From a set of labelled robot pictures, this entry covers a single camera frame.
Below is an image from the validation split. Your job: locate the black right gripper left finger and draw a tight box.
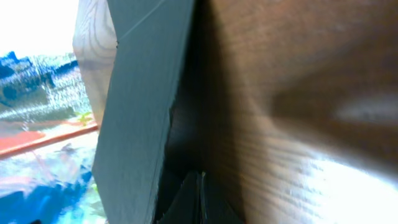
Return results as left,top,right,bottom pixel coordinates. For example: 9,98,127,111
155,171,199,224

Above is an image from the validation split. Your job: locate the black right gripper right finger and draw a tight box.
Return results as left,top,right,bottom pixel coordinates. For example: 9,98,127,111
200,172,244,224

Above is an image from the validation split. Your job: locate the black box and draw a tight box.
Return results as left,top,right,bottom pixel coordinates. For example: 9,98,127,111
92,0,195,224

